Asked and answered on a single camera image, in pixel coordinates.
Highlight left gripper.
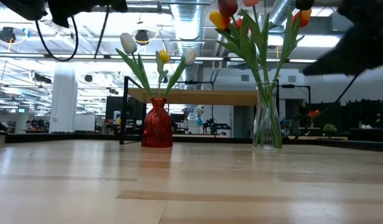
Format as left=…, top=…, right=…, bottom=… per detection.
left=47, top=0, right=129, bottom=29

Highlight black ceiling-hung device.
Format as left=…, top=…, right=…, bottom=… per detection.
left=0, top=26, right=17, bottom=44

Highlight red glass vase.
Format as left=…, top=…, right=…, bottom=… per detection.
left=141, top=97, right=173, bottom=149

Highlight orange yellow tulip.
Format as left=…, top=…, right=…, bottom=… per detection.
left=265, top=8, right=313, bottom=149

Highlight white pillar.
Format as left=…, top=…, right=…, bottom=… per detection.
left=50, top=63, right=78, bottom=134

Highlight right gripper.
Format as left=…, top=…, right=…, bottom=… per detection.
left=302, top=0, right=383, bottom=77

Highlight clear glass vase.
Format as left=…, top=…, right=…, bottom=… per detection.
left=252, top=81, right=283, bottom=150

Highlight wooden shelf black legs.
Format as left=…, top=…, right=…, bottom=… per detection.
left=119, top=76, right=281, bottom=147

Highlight black partition panels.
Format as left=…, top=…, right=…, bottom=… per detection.
left=305, top=98, right=383, bottom=142

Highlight background flowers blue vase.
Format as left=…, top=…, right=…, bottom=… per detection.
left=182, top=105, right=205, bottom=128

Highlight dark red tulip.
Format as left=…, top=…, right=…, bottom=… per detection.
left=218, top=0, right=276, bottom=149

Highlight small green plant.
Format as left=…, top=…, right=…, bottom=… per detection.
left=321, top=123, right=339, bottom=135

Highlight plain yellow tulip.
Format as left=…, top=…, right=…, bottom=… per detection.
left=155, top=49, right=170, bottom=99

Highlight long ceiling light bar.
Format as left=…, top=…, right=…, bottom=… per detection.
left=0, top=52, right=320, bottom=65

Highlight white blue tulip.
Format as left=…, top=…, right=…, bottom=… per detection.
left=164, top=49, right=198, bottom=99
left=115, top=32, right=154, bottom=99

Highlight black camera cable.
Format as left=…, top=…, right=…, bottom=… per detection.
left=35, top=15, right=80, bottom=62

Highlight black overhead camera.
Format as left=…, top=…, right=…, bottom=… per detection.
left=134, top=29, right=150, bottom=47

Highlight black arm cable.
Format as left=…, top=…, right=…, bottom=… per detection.
left=295, top=73, right=360, bottom=138

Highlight silver spiral air duct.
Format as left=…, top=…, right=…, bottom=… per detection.
left=171, top=0, right=205, bottom=82
left=259, top=0, right=307, bottom=60

